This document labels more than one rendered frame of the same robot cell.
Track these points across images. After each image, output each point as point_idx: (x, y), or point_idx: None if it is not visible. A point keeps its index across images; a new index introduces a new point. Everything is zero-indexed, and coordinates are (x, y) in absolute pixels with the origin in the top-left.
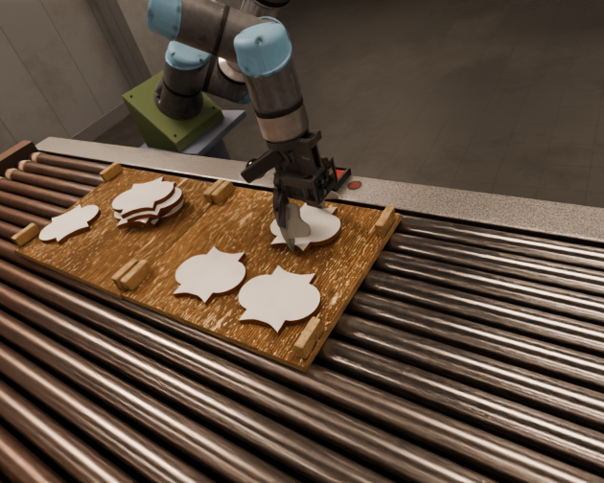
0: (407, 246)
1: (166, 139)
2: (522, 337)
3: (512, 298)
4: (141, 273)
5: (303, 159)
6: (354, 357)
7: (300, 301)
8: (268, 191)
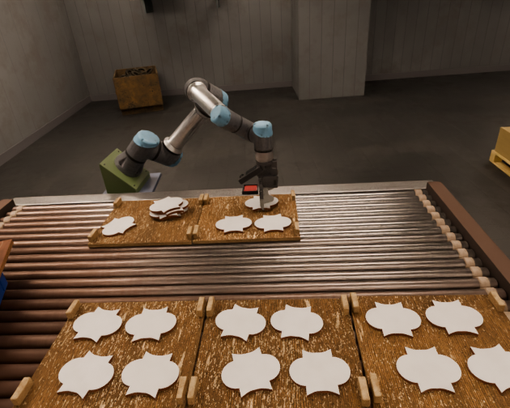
0: (303, 203)
1: (129, 188)
2: (358, 215)
3: (347, 209)
4: (198, 230)
5: (272, 168)
6: (312, 232)
7: (283, 221)
8: None
